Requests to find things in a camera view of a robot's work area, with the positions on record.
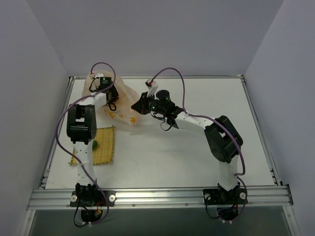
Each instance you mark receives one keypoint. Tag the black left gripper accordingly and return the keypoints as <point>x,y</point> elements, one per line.
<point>114,93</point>

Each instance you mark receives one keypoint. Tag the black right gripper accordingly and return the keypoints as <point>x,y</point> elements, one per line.
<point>143,103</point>

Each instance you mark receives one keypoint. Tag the banana print plastic bag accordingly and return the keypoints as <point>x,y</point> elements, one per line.
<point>127,97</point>

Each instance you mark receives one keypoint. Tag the green fake fruit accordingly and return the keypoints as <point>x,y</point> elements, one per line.
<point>95,144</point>

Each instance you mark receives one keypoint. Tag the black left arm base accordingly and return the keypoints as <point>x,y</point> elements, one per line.
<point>91,209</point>

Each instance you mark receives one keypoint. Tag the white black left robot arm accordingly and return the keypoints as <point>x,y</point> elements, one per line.
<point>81,125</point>

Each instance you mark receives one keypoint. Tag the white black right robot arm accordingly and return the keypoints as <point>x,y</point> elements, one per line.
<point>223,139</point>

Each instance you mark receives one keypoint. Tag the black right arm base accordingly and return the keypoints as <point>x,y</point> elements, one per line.
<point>229,204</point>

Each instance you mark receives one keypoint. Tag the yellow woven placemat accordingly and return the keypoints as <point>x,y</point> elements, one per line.
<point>104,153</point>

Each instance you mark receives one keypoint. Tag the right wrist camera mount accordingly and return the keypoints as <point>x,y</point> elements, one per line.
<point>152,87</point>

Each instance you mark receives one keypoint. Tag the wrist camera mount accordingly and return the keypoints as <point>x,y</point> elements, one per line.
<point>152,87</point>
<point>95,75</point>

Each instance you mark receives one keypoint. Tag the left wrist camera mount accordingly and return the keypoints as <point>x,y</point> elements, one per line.
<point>95,75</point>

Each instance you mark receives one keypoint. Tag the front aluminium mounting rail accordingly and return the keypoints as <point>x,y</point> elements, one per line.
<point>260,196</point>

